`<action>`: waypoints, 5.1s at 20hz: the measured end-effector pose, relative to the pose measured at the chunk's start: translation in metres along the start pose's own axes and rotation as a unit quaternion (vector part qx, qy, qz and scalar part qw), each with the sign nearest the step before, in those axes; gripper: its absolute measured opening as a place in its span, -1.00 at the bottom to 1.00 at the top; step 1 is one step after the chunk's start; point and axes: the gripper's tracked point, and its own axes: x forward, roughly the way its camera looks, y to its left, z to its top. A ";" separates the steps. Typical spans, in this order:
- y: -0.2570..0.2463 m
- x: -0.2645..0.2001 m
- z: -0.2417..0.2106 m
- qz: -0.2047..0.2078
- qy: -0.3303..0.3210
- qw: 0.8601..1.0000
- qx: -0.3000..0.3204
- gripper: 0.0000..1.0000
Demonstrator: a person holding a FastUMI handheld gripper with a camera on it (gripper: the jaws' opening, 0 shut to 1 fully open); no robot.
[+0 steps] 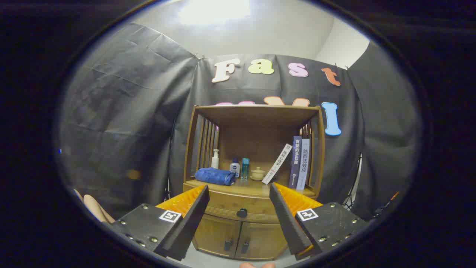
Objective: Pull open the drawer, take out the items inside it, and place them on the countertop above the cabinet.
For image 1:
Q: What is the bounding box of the blue folded towel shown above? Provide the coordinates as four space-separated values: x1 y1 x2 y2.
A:
194 167 237 186

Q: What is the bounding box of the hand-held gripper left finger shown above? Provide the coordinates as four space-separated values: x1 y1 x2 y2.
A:
111 184 210 262

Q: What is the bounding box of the black backdrop cloth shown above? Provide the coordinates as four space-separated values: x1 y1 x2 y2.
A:
58 22 422 224

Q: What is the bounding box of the dark blue book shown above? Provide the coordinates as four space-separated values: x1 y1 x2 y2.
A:
288 136 302 189

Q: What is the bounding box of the wooden cabinet door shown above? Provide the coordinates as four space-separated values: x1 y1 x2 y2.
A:
192 214 242 258
235 221 289 260

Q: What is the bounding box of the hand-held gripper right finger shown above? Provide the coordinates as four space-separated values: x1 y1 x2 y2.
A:
269 182 371 261

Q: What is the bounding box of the black backdrop stand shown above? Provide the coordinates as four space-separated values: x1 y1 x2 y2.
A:
341 154 363 211

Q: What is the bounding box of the wooden cabinet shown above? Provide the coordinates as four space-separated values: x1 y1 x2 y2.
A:
183 104 326 261

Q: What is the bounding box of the pale lavender book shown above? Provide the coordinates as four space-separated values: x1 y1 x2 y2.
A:
296 138 310 191

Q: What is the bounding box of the white book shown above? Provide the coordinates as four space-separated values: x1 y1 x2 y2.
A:
262 143 293 185

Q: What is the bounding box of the beige chair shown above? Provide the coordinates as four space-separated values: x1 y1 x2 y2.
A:
74 188 116 224

